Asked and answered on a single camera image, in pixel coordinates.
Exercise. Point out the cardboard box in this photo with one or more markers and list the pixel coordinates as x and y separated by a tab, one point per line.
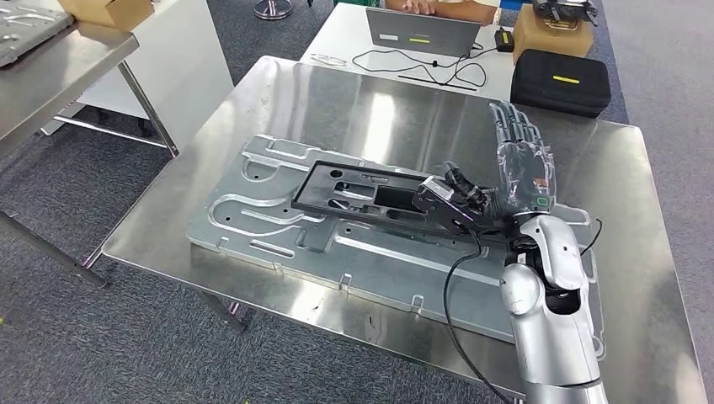
546	42
106	14

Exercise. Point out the white table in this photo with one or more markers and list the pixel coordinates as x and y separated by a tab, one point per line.
346	33

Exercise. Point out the stamped steel plate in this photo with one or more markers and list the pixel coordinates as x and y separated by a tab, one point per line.
390	267
28	39

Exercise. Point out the person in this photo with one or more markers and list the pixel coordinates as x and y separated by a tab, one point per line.
463	10

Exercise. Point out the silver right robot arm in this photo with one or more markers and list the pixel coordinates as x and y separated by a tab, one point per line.
546	334

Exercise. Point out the clear glasses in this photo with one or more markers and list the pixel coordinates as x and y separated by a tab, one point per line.
321	56

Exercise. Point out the stainless steel table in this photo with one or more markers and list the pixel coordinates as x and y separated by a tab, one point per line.
56	72

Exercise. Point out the black plastic plate frame part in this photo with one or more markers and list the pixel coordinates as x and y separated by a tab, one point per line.
318	192

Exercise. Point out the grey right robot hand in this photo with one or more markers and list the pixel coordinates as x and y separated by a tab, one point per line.
527	173

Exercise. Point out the black zip case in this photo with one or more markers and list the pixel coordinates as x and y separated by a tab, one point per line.
558	95

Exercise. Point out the grey laptop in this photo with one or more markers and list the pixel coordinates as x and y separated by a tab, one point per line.
424	33

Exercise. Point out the chrome stanchion post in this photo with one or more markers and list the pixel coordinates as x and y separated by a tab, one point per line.
273	10

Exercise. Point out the black power adapter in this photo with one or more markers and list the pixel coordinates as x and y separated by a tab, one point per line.
505	40

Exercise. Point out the stainless steel workbench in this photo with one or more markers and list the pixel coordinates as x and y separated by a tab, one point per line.
390	100

